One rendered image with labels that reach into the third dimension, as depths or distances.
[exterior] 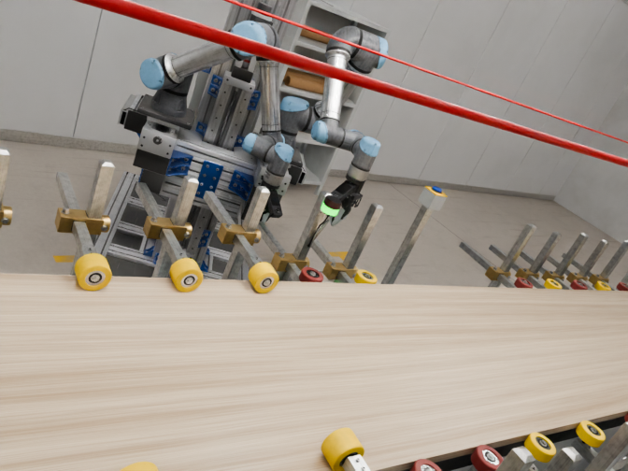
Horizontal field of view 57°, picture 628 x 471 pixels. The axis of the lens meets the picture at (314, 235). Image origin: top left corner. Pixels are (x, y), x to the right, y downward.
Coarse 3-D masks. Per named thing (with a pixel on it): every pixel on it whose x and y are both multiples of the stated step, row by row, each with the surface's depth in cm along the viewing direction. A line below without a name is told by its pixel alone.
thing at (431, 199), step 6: (426, 186) 226; (426, 192) 225; (432, 192) 223; (420, 198) 228; (426, 198) 225; (432, 198) 223; (438, 198) 224; (444, 198) 225; (426, 204) 225; (432, 204) 224; (438, 204) 225; (438, 210) 228
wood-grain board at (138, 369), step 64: (0, 320) 123; (64, 320) 131; (128, 320) 139; (192, 320) 149; (256, 320) 160; (320, 320) 173; (384, 320) 188; (448, 320) 206; (512, 320) 228; (576, 320) 255; (0, 384) 109; (64, 384) 115; (128, 384) 122; (192, 384) 129; (256, 384) 137; (320, 384) 146; (384, 384) 157; (448, 384) 170; (512, 384) 184; (576, 384) 201; (0, 448) 98; (64, 448) 103; (128, 448) 108; (192, 448) 114; (256, 448) 120; (320, 448) 127; (384, 448) 135; (448, 448) 144
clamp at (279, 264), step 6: (276, 252) 206; (276, 258) 205; (282, 258) 204; (288, 258) 206; (294, 258) 208; (306, 258) 211; (276, 264) 205; (282, 264) 204; (300, 264) 208; (306, 264) 210; (276, 270) 204; (282, 270) 206
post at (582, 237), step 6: (582, 234) 303; (576, 240) 306; (582, 240) 303; (576, 246) 306; (582, 246) 306; (570, 252) 308; (576, 252) 307; (564, 258) 310; (570, 258) 308; (564, 264) 310; (558, 270) 313; (564, 270) 312
